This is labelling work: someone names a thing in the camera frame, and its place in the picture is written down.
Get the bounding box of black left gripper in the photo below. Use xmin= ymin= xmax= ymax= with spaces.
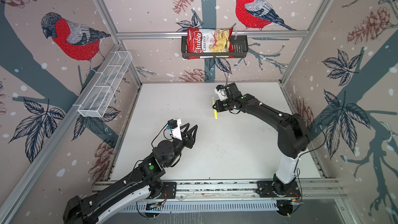
xmin=165 ymin=122 xmax=197 ymax=168

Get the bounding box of yellow highlighter pen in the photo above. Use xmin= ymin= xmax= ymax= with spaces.
xmin=212 ymin=97 xmax=218 ymax=119

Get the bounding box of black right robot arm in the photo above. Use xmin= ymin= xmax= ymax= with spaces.
xmin=212 ymin=83 xmax=311 ymax=197

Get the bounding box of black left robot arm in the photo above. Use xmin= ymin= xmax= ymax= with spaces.
xmin=63 ymin=119 xmax=198 ymax=224

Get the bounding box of red cassava chips bag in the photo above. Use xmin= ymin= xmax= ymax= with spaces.
xmin=187 ymin=28 xmax=233 ymax=55

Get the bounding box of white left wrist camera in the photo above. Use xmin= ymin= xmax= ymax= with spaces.
xmin=167 ymin=119 xmax=182 ymax=141

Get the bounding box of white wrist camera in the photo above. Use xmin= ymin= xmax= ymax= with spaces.
xmin=215 ymin=85 xmax=228 ymax=101
xmin=167 ymin=119 xmax=182 ymax=141

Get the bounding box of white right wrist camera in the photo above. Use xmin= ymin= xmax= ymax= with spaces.
xmin=215 ymin=85 xmax=228 ymax=101

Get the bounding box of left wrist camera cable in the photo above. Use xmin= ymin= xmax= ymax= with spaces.
xmin=151 ymin=123 xmax=170 ymax=148

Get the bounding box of black wire wall basket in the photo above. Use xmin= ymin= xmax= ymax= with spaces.
xmin=181 ymin=36 xmax=248 ymax=60

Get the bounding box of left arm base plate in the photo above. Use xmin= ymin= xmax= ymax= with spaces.
xmin=149 ymin=181 xmax=177 ymax=200

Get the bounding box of aluminium front rail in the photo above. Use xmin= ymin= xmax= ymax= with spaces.
xmin=89 ymin=178 xmax=348 ymax=202

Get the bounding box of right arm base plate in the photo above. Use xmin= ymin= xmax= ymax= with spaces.
xmin=256 ymin=180 xmax=302 ymax=198

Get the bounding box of white mesh wall tray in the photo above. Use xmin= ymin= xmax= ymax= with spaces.
xmin=78 ymin=51 xmax=132 ymax=118

